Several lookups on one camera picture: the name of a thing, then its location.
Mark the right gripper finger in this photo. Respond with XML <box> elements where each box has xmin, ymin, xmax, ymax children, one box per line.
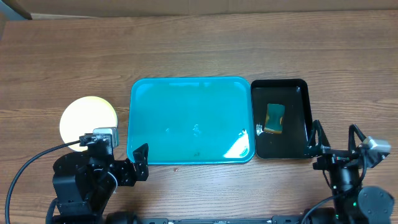
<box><xmin>348</xmin><ymin>123</ymin><xmax>368</xmax><ymax>151</ymax></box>
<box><xmin>304</xmin><ymin>120</ymin><xmax>330</xmax><ymax>157</ymax></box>

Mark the black water tray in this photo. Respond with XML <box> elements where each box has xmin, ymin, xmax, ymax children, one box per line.
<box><xmin>251</xmin><ymin>79</ymin><xmax>313</xmax><ymax>159</ymax></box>

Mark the green yellow scrub sponge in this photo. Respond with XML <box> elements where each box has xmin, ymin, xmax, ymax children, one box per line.
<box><xmin>264</xmin><ymin>103</ymin><xmax>285</xmax><ymax>134</ymax></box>

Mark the green rimmed plate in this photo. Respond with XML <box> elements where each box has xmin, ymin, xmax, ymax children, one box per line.
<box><xmin>59</xmin><ymin>96</ymin><xmax>118</xmax><ymax>143</ymax></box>

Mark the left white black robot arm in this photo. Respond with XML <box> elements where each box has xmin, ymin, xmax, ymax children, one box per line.
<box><xmin>45</xmin><ymin>142</ymin><xmax>149</xmax><ymax>224</ymax></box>

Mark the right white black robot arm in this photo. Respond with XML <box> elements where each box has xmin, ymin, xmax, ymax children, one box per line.
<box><xmin>301</xmin><ymin>120</ymin><xmax>394</xmax><ymax>223</ymax></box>

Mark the teal plastic serving tray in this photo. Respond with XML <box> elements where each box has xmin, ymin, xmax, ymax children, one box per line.
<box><xmin>126</xmin><ymin>77</ymin><xmax>255</xmax><ymax>165</ymax></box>

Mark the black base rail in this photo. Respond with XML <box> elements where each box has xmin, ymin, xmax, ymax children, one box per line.
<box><xmin>105</xmin><ymin>211</ymin><xmax>336</xmax><ymax>224</ymax></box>

